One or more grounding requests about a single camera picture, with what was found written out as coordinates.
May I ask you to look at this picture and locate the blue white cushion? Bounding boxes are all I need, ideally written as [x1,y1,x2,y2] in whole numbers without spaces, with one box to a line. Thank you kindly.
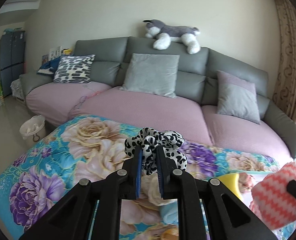
[37,57,60,76]

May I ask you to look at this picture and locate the yellow sponge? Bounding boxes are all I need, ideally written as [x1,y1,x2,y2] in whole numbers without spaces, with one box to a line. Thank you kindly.
[217,173,241,199]

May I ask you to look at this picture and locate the pink white striped cloth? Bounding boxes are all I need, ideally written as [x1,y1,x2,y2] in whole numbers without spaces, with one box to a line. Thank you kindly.
[250,162,296,230]

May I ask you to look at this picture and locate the black white patterned cushion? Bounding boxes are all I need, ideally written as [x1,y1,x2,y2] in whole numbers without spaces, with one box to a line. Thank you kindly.
[53,54,95,83]

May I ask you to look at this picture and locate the light blue cloth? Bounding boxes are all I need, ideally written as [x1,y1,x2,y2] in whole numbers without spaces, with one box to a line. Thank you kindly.
[159,202,178,224]

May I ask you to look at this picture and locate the beige patterned curtain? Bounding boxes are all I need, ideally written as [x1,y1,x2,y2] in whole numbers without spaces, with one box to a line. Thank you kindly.
[272,0,296,123]

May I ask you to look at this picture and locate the grey pink right cushion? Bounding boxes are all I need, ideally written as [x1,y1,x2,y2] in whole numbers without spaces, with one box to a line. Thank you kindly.
[217,70,260,124]

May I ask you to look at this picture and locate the black white leopard scrunchie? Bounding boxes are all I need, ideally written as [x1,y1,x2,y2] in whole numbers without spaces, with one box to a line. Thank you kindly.
[125,127,188,175]

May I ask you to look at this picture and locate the grey middle cushion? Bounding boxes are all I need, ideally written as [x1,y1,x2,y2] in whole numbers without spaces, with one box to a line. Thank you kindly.
[120,53,179,98]

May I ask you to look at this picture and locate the grey sofa pink cover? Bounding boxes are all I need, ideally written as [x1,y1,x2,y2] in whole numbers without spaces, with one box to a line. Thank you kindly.
[20,37,296,162]

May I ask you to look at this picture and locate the pink fuzzy scrunchie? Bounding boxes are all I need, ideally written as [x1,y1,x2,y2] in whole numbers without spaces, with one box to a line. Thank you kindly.
[238,172,255,193]

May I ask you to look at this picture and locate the white waste basket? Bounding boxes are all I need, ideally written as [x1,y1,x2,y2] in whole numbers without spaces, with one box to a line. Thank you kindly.
[19,115,46,142]

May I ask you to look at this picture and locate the beige lace scrunchie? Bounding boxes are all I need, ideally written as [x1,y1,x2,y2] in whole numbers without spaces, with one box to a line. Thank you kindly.
[141,173,176,206]

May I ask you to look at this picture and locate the floral teal blanket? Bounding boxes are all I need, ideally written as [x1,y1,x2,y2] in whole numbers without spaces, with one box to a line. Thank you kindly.
[0,115,282,239]

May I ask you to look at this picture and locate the husky plush toy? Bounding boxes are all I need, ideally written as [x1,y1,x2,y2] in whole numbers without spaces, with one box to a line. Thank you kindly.
[143,20,201,55]

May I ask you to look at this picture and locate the grey refrigerator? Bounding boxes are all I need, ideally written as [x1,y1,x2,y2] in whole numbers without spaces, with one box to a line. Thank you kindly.
[0,30,25,97]

